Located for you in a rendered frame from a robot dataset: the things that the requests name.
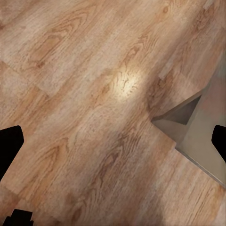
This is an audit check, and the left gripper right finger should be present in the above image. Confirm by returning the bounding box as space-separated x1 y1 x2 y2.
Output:
211 125 226 162

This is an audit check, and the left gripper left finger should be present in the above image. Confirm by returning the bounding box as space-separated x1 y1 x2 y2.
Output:
0 125 24 181

